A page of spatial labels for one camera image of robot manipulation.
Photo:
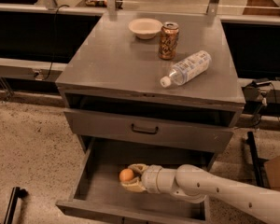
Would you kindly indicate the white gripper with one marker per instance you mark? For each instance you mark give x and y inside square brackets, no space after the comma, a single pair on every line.
[149,177]

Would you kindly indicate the orange fruit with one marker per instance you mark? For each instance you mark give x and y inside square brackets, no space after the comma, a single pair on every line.
[126,175]

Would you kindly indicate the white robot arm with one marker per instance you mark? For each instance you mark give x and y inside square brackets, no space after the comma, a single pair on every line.
[192,184]

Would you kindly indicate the open grey middle drawer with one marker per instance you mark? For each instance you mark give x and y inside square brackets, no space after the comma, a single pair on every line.
[99,196]

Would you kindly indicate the closed grey upper drawer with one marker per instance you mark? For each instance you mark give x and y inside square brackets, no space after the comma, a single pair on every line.
[158,132]

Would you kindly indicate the grey drawer cabinet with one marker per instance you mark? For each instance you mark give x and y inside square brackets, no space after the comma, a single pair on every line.
[115,72]

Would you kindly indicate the clear plastic water bottle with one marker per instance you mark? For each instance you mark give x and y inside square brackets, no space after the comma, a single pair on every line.
[184,71]

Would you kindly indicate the black bar bottom left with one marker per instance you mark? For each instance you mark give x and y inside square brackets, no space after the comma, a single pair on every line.
[17,193]

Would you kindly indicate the black metal stand leg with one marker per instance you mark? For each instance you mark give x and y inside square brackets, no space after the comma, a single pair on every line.
[258,166]

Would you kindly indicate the orange soda can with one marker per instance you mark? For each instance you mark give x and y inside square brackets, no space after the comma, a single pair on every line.
[168,40]

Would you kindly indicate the white paper bowl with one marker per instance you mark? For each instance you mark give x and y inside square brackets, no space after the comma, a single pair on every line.
[145,28]

